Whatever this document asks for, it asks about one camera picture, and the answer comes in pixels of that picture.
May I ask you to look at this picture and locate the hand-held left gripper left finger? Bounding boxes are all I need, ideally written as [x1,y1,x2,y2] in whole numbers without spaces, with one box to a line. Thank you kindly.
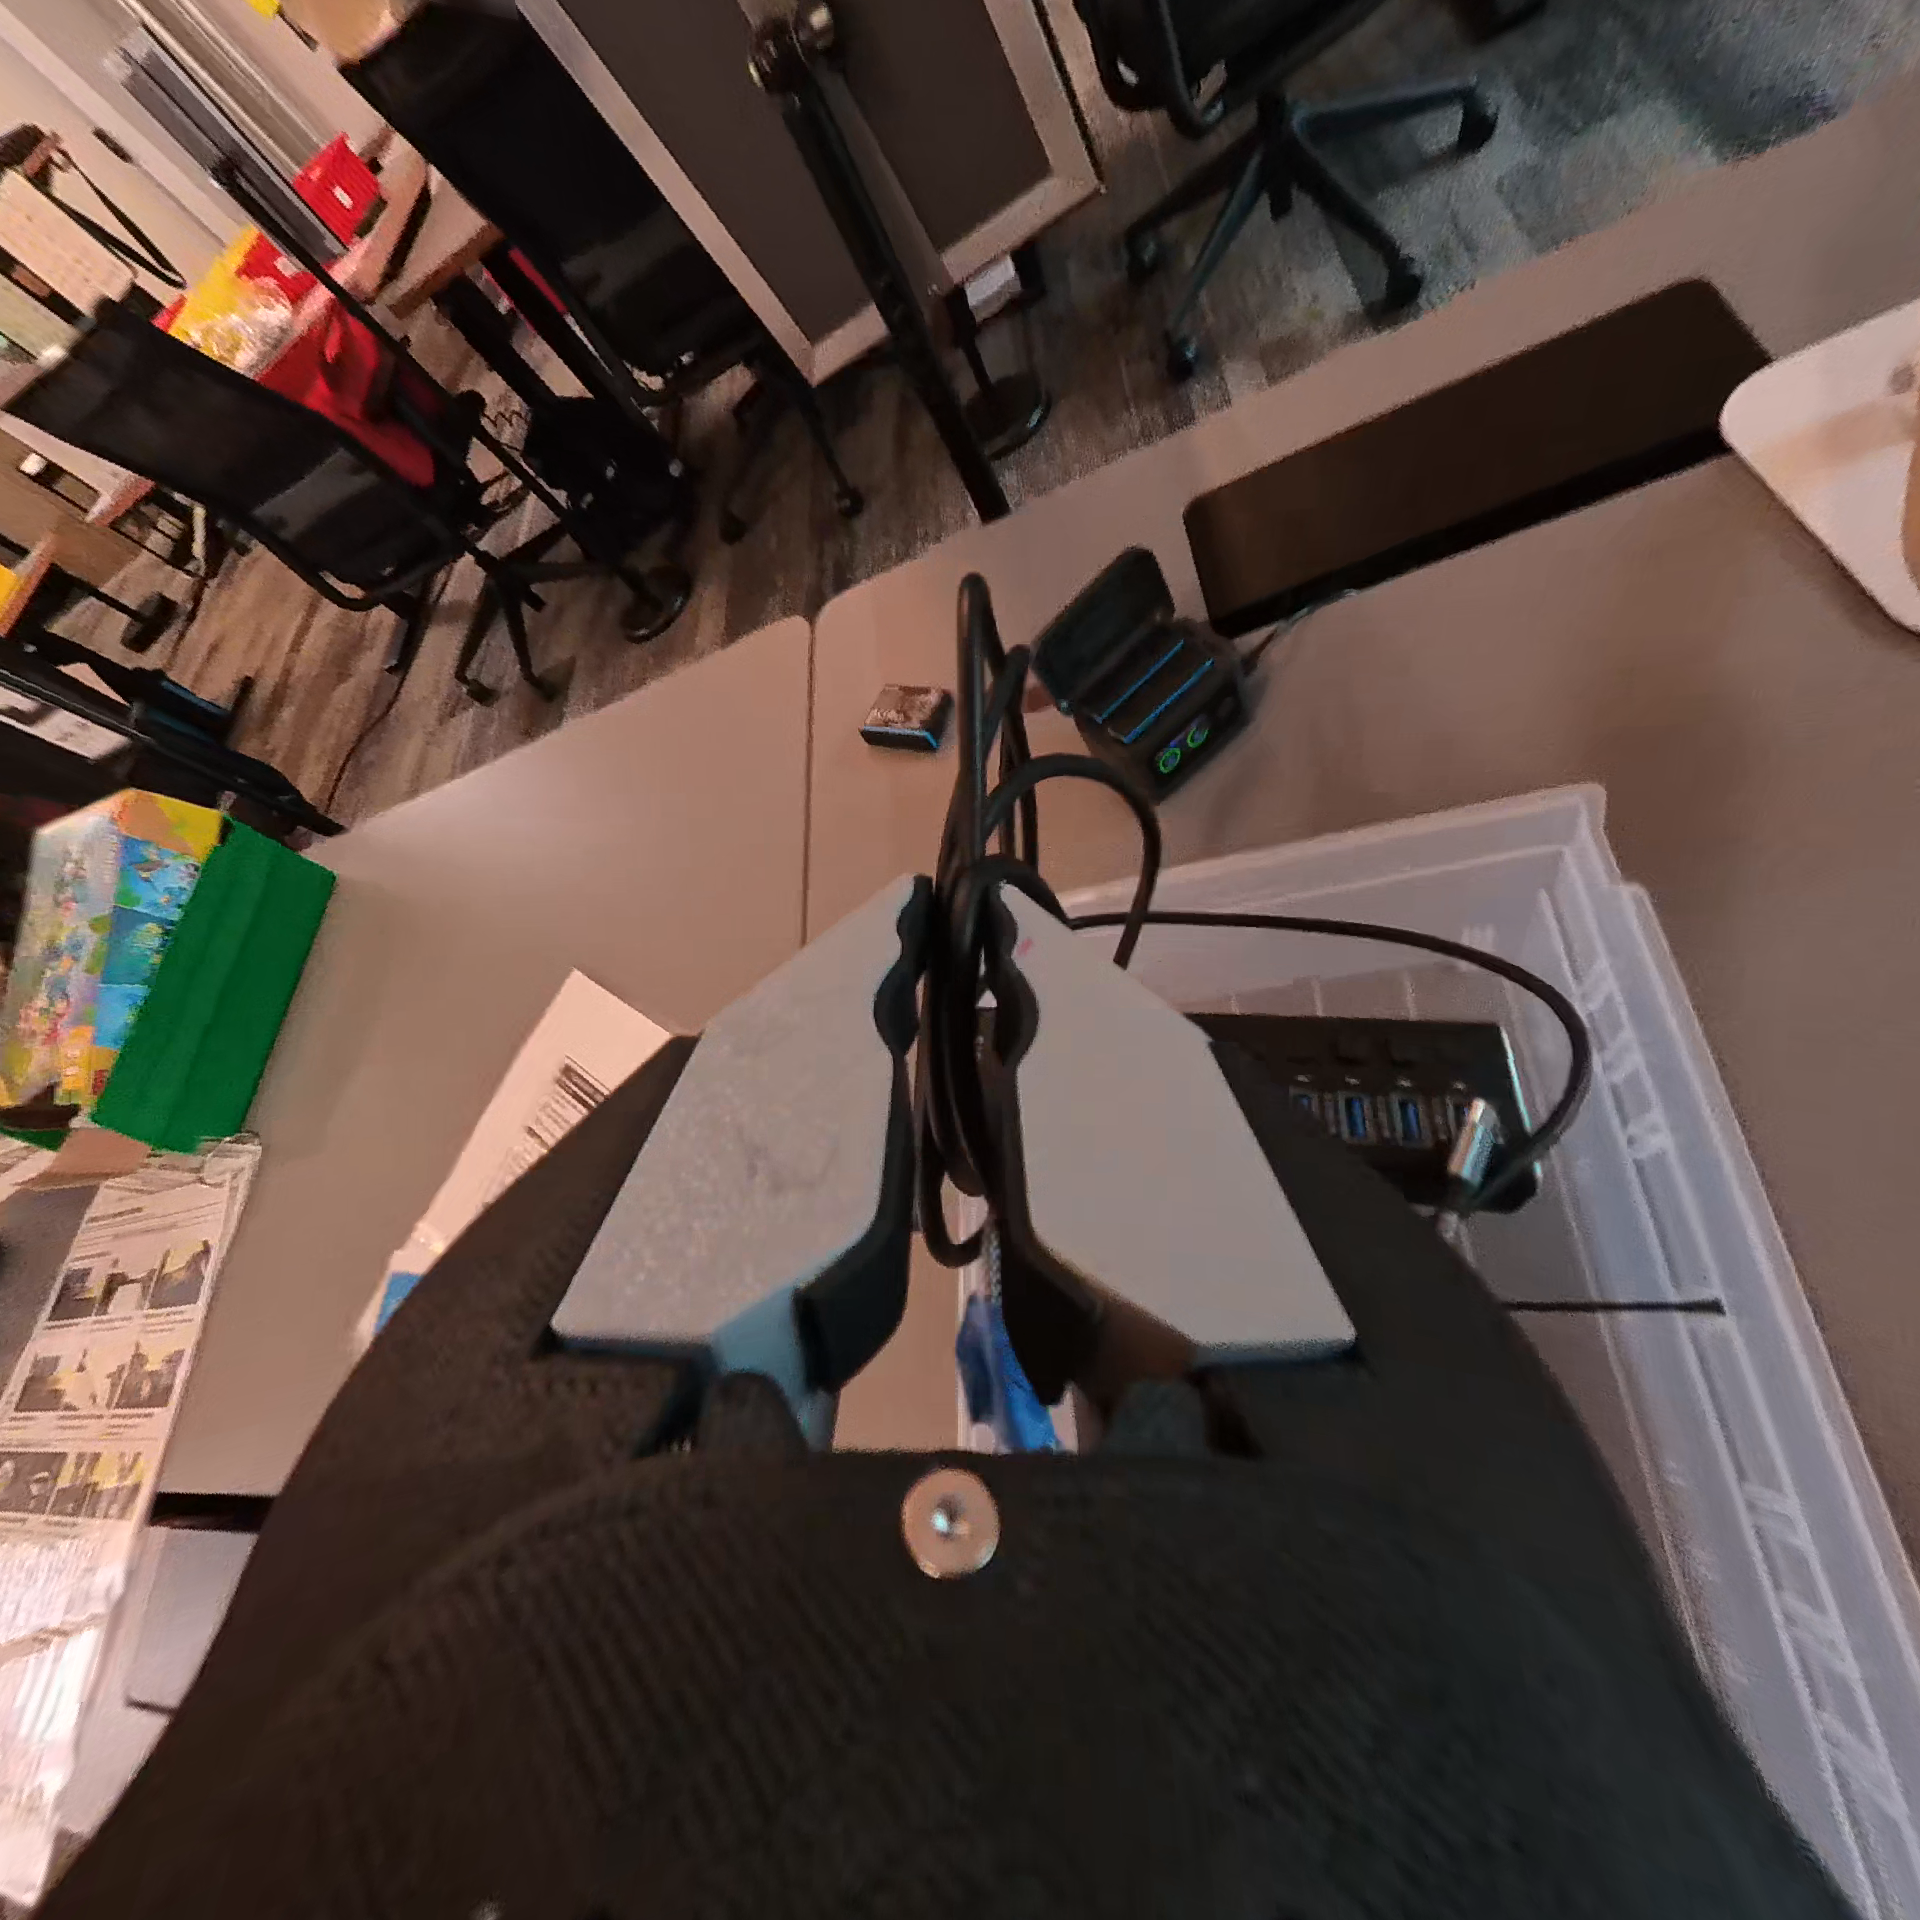
[547,874,940,1454]

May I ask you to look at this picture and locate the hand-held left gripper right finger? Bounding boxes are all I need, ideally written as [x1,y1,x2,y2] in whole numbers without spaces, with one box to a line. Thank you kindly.
[981,883,1362,1404]

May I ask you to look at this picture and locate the black usb hub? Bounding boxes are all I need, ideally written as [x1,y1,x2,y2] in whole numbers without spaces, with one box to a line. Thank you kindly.
[1192,1012,1547,1220]

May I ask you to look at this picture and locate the grey braided usb cable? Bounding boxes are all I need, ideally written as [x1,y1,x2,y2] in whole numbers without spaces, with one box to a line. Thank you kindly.
[956,1218,1060,1454]

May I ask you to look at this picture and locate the clear plastic bin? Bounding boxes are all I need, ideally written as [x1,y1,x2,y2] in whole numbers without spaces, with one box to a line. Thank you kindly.
[956,780,1920,1920]

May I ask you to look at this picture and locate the white paper sheet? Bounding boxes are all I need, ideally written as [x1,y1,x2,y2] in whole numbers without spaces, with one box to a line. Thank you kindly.
[365,966,678,1359]

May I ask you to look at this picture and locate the black battery charger case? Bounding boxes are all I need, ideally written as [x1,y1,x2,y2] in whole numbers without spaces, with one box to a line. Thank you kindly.
[1031,545,1259,803]

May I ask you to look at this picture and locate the green plastic bin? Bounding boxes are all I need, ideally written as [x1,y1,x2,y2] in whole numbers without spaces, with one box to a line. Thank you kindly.
[95,816,339,1157]

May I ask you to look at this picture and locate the printed photo sheet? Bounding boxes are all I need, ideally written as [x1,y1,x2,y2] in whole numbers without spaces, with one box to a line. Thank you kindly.
[0,1132,259,1862]

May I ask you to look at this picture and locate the colourful printed box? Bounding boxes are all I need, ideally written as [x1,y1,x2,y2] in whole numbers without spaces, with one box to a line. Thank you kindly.
[0,785,228,1111]

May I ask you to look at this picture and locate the black rectangular pad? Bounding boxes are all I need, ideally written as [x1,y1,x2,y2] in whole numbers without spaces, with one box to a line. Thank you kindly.
[1181,275,1772,639]

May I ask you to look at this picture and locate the black mesh chair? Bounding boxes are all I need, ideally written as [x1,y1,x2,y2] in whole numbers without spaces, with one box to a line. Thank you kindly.
[0,291,503,707]

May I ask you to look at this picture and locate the black metal table leg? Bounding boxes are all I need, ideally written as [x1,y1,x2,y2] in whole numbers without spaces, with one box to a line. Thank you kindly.
[745,0,1051,524]

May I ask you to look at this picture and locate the black office chair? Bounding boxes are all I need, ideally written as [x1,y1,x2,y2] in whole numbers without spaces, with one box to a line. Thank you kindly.
[336,0,872,707]
[1079,0,1501,379]

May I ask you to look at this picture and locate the wooden document stand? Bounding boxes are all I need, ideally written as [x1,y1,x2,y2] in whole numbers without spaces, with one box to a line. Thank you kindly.
[1719,300,1920,631]

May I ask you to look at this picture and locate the red plastic crate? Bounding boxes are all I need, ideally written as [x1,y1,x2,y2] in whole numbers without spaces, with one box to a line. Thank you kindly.
[291,132,389,242]

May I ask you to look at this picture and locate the grey partition panel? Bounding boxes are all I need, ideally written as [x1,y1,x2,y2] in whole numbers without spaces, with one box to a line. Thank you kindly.
[515,0,1108,388]

